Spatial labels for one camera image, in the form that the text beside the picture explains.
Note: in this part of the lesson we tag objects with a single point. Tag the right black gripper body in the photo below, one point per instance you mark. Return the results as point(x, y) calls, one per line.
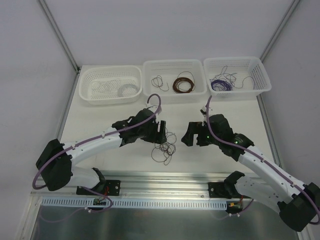
point(197, 135)

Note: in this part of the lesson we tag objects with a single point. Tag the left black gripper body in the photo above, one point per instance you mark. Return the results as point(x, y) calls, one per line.
point(157, 132)

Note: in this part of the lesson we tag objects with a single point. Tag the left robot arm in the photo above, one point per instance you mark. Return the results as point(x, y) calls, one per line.
point(58, 163)

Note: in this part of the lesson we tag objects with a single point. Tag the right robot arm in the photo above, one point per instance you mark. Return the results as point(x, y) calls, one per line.
point(296, 202)

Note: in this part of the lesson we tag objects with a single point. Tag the right white perforated basket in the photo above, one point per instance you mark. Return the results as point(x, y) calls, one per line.
point(236, 78)

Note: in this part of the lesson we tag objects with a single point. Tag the white perforated basket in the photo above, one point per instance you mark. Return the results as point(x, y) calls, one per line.
point(110, 85)
point(158, 77)
point(236, 78)

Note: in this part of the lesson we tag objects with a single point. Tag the middle white perforated basket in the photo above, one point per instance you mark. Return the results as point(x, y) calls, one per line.
point(158, 77)

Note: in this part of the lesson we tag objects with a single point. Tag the left white perforated basket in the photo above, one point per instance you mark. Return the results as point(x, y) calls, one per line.
point(110, 85)

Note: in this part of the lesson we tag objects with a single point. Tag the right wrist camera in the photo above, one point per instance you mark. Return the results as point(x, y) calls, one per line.
point(206, 112)

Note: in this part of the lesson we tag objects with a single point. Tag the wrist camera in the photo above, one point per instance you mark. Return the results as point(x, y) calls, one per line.
point(206, 112)
point(154, 108)

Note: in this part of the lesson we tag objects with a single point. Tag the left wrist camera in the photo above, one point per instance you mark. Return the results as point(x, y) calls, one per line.
point(154, 108)

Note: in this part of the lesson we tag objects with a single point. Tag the aluminium mounting rail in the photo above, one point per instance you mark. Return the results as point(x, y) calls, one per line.
point(131, 184)

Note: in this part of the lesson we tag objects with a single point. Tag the white slotted cable duct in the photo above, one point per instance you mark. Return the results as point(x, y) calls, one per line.
point(219, 205)

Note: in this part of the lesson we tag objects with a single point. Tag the left frame post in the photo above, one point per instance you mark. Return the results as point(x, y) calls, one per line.
point(56, 30)

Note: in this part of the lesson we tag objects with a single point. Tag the frame post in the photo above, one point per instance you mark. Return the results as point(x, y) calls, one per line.
point(294, 4)
point(56, 30)

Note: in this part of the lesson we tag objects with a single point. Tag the right frame post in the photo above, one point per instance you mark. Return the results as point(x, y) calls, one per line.
point(294, 4)

